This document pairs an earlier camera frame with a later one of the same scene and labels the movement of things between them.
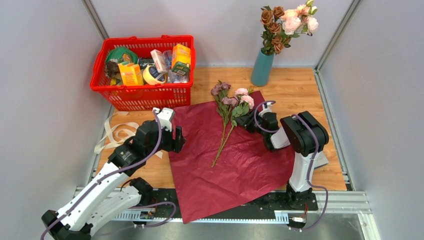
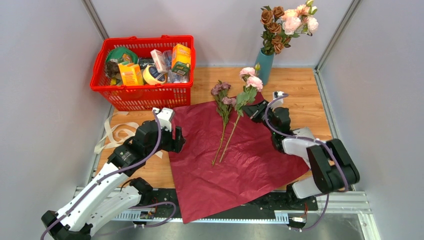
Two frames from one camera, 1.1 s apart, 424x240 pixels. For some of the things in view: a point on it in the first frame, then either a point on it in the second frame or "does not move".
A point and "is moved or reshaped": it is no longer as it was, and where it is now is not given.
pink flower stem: [246, 103] is moved or reshaped
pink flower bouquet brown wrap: [280, 25] does not move
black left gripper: [174, 145] does not move
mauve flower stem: [224, 103] does not move
